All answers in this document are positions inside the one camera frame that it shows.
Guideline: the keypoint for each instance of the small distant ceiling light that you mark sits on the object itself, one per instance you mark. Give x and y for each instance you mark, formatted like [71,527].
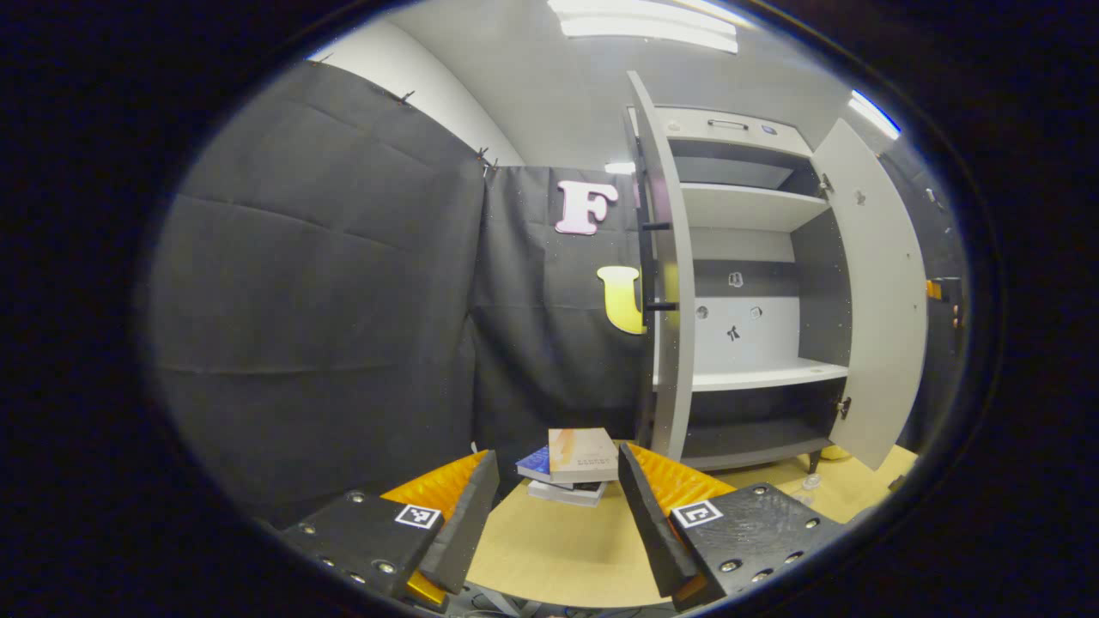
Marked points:
[620,168]

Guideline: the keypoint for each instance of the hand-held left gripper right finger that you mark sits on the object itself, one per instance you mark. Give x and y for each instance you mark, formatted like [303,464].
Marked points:
[652,532]

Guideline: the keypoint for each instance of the ceiling light panel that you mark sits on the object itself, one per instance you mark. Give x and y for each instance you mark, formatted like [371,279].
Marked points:
[874,113]

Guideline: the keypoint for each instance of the white book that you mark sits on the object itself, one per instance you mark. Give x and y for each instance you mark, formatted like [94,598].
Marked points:
[562,493]

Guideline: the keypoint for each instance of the black backdrop cloth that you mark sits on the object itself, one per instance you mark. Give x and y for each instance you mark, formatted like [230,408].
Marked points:
[326,283]

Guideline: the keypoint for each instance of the grey cabinet door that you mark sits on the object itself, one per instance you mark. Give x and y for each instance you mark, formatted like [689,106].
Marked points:
[876,292]
[674,360]

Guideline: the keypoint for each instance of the large ceiling light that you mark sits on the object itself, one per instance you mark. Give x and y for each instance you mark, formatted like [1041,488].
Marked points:
[644,24]

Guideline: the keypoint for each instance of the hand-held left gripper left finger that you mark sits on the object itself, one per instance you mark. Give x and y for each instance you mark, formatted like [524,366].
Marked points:
[468,524]

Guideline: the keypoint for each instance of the grey cabinet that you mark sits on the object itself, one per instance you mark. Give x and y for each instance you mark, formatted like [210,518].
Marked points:
[747,206]

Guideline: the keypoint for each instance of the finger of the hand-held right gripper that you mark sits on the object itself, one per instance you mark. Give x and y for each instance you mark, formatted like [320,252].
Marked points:
[934,289]

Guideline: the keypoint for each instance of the blue book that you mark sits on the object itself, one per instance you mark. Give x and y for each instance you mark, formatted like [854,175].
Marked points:
[532,465]

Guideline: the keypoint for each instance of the pale yellow object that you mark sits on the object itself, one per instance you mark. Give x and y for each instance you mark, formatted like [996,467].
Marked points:
[834,452]

